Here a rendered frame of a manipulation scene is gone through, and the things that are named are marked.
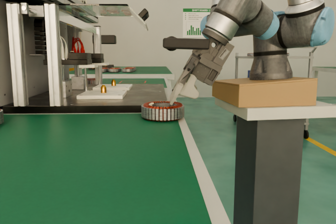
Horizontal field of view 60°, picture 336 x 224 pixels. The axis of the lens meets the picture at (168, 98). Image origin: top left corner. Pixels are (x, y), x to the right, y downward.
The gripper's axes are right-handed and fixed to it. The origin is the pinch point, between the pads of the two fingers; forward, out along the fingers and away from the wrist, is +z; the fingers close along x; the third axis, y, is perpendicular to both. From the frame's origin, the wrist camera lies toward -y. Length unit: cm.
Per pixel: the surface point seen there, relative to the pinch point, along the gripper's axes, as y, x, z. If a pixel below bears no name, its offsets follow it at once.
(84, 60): -30.4, 21.8, 6.3
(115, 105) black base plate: -12.4, 7.0, 10.4
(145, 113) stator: -3.5, -3.7, 5.5
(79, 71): -38, 48, 17
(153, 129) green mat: 0.0, -12.0, 5.6
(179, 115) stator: 4.2, -3.2, 1.7
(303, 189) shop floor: 114, 120, 26
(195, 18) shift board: -23, 565, -89
